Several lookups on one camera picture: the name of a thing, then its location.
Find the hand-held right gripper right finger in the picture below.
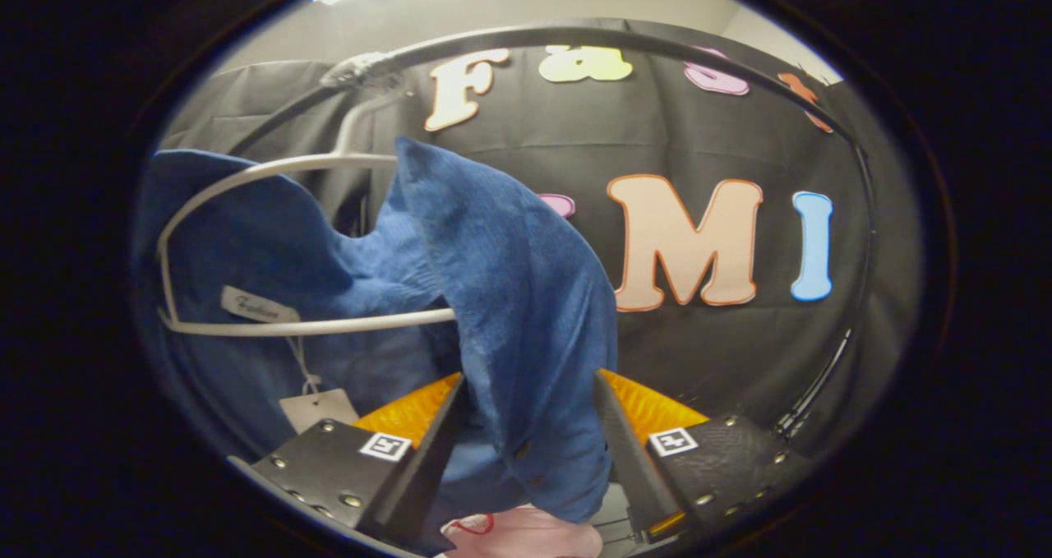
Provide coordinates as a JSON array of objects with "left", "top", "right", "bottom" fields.
[{"left": 592, "top": 367, "right": 813, "bottom": 540}]

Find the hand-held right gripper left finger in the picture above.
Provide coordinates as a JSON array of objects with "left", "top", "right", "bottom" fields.
[{"left": 226, "top": 371, "right": 471, "bottom": 547}]

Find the blue shirt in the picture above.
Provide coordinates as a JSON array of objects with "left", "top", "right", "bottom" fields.
[{"left": 136, "top": 137, "right": 619, "bottom": 534}]

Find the white hanger with wrapped hook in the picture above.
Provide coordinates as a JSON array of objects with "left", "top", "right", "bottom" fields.
[{"left": 156, "top": 53, "right": 458, "bottom": 339}]

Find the black clothes rack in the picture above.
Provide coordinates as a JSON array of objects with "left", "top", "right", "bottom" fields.
[{"left": 226, "top": 20, "right": 876, "bottom": 440}]

